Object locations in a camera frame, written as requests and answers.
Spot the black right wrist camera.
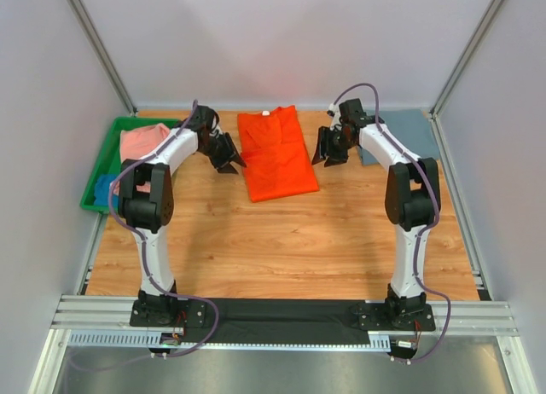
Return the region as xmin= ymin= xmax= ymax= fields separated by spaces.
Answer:
xmin=327 ymin=98 xmax=375 ymax=128

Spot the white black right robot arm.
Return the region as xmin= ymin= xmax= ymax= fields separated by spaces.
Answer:
xmin=311 ymin=124 xmax=441 ymax=331

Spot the aluminium corner post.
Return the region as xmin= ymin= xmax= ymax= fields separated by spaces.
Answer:
xmin=429 ymin=0 xmax=507 ymax=118
xmin=67 ymin=0 xmax=137 ymax=115

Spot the black base plate strip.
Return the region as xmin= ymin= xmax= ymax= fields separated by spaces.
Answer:
xmin=129 ymin=296 xmax=436 ymax=345

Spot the pink t shirt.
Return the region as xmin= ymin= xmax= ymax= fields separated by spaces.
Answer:
xmin=119 ymin=123 xmax=171 ymax=161

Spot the right aluminium corner post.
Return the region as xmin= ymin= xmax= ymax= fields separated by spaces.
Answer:
xmin=429 ymin=0 xmax=507 ymax=118

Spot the green plastic bin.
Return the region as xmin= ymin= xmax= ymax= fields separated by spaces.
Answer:
xmin=80 ymin=117 xmax=177 ymax=214

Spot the aluminium frame rail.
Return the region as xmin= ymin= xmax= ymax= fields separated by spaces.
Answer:
xmin=51 ymin=295 xmax=518 ymax=336

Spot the folded grey blue t shirt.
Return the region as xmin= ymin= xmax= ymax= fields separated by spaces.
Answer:
xmin=380 ymin=109 xmax=440 ymax=159

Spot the white slotted cable duct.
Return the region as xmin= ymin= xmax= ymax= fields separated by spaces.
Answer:
xmin=67 ymin=330 xmax=392 ymax=351

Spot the blue cloth in bin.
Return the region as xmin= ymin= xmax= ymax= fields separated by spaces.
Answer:
xmin=93 ymin=174 xmax=119 ymax=209

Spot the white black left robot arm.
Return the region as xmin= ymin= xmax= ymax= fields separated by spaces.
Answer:
xmin=117 ymin=125 xmax=245 ymax=327

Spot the orange t shirt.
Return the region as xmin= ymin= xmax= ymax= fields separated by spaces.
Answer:
xmin=237 ymin=105 xmax=319 ymax=202

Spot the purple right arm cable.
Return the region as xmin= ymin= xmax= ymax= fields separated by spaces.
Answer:
xmin=328 ymin=83 xmax=452 ymax=365

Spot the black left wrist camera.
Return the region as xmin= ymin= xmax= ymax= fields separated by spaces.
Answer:
xmin=186 ymin=105 xmax=220 ymax=132

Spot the left aluminium corner post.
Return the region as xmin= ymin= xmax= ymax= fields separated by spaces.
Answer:
xmin=67 ymin=0 xmax=137 ymax=115

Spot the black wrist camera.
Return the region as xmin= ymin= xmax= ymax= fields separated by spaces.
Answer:
xmin=327 ymin=98 xmax=375 ymax=128
xmin=186 ymin=105 xmax=220 ymax=132

